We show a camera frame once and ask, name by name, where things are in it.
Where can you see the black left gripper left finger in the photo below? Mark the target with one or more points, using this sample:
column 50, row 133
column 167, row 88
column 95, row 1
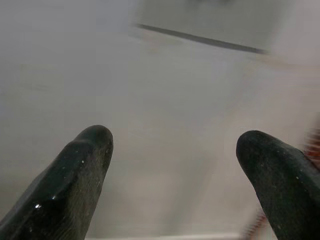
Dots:
column 65, row 185

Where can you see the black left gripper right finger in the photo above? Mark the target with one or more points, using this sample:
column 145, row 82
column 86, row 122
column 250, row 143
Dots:
column 282, row 180

